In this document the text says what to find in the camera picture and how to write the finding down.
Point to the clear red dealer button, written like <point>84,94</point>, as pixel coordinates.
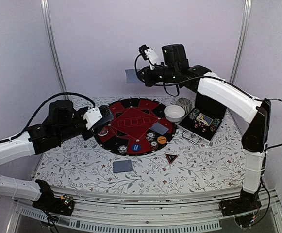
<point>104,131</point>

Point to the black triangular all-in marker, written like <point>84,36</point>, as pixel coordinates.
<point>171,157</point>

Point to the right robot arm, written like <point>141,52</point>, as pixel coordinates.
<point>175,70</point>

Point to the poker chip stack right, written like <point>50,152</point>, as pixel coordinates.
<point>215,124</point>

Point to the poker chip stack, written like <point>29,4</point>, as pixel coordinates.
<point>215,124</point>
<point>194,114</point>

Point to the poker chip stack left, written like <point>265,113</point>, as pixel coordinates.
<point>194,114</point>

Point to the aluminium front rail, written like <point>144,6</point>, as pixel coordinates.
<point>160,213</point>

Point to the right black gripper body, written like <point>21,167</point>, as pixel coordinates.
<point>167,76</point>

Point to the orange big blind button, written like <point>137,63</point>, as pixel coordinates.
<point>161,140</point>

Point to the round red black poker mat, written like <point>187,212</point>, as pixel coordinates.
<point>133,118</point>

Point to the red hundred poker chip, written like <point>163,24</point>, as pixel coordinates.
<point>154,145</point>

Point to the aluminium frame post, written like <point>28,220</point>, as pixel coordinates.
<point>49,33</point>
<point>241,42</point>

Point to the white ceramic bowl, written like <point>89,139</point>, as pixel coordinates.
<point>174,113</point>

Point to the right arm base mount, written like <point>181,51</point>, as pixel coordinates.
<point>247,202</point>

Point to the blue ten poker chip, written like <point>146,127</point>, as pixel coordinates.
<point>122,149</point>

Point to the right aluminium frame post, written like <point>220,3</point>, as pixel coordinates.
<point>241,42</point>

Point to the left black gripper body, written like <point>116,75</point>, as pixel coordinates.
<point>90,134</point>

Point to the left aluminium frame post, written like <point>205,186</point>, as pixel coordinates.
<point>49,33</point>

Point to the blue small blind button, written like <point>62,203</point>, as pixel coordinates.
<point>136,147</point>

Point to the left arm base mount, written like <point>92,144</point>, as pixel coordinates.
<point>63,205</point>

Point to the card deck in case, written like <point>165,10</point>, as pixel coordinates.
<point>204,119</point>

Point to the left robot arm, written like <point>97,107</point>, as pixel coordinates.
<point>62,123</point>

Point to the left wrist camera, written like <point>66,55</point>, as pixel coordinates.
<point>91,117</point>

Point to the aluminium poker chip case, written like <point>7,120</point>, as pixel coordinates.
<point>196,132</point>

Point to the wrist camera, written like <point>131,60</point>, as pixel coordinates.
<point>91,117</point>
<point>149,55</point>

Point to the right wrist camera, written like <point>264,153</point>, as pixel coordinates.
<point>149,55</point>

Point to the dealt playing card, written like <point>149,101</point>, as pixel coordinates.
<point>122,166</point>
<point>159,128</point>
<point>131,77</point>

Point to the grey striped ceramic mug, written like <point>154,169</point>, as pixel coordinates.
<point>184,103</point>

